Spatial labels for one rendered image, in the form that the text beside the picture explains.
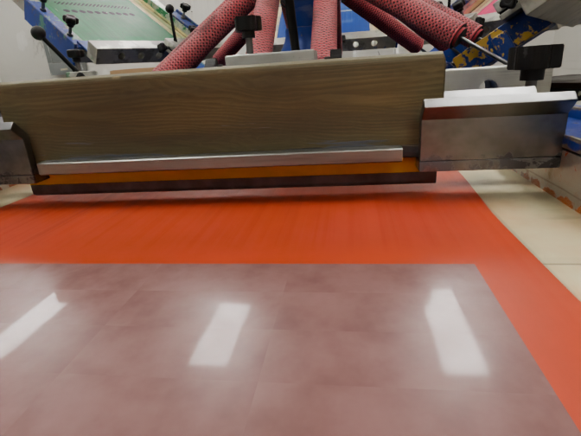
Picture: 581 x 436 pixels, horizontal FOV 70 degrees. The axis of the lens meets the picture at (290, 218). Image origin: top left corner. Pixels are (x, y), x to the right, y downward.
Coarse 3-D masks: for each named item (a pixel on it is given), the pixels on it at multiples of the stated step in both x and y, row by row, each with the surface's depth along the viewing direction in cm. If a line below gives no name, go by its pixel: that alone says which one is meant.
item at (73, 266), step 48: (144, 192) 39; (192, 192) 38; (0, 240) 29; (48, 240) 28; (96, 240) 28; (144, 240) 27; (0, 288) 22; (48, 288) 22; (96, 288) 21; (0, 336) 18; (48, 336) 18; (0, 384) 15; (48, 384) 15; (0, 432) 13
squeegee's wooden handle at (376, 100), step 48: (0, 96) 34; (48, 96) 33; (96, 96) 33; (144, 96) 32; (192, 96) 32; (240, 96) 32; (288, 96) 31; (336, 96) 31; (384, 96) 30; (432, 96) 30; (48, 144) 35; (96, 144) 34; (144, 144) 34; (192, 144) 33; (240, 144) 33; (288, 144) 32; (336, 144) 32; (384, 144) 32
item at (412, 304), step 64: (256, 192) 36; (320, 192) 35; (384, 192) 34; (448, 192) 33; (192, 256) 24; (256, 256) 24; (320, 256) 23; (384, 256) 23; (448, 256) 22; (512, 256) 22; (128, 320) 18; (192, 320) 18; (256, 320) 18; (320, 320) 17; (384, 320) 17; (448, 320) 17; (512, 320) 17; (576, 320) 16; (64, 384) 15; (128, 384) 14; (192, 384) 14; (256, 384) 14; (320, 384) 14; (384, 384) 14; (448, 384) 13; (512, 384) 13; (576, 384) 13
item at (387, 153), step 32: (64, 160) 35; (96, 160) 34; (128, 160) 33; (160, 160) 33; (192, 160) 32; (224, 160) 32; (256, 160) 32; (288, 160) 31; (320, 160) 31; (352, 160) 31; (384, 160) 31
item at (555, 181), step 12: (564, 156) 28; (576, 156) 27; (540, 168) 32; (552, 168) 30; (564, 168) 28; (576, 168) 27; (528, 180) 34; (540, 180) 32; (552, 180) 30; (564, 180) 29; (576, 180) 27; (552, 192) 30; (564, 192) 29; (576, 192) 27; (576, 204) 27
